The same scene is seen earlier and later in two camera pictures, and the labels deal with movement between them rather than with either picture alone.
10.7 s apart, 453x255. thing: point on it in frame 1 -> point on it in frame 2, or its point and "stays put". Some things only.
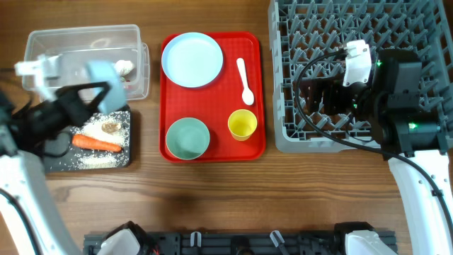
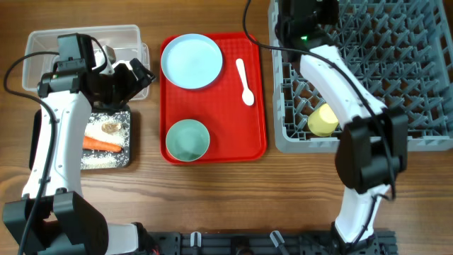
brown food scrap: (109, 127) stays put
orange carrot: (88, 142) stays put
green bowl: (187, 139) stays put
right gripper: (330, 96) -> (328, 9)
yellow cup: (241, 124) -> (323, 122)
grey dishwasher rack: (307, 39) stays put
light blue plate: (192, 59) stays put
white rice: (110, 128) stays put
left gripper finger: (95, 103) -> (127, 63)
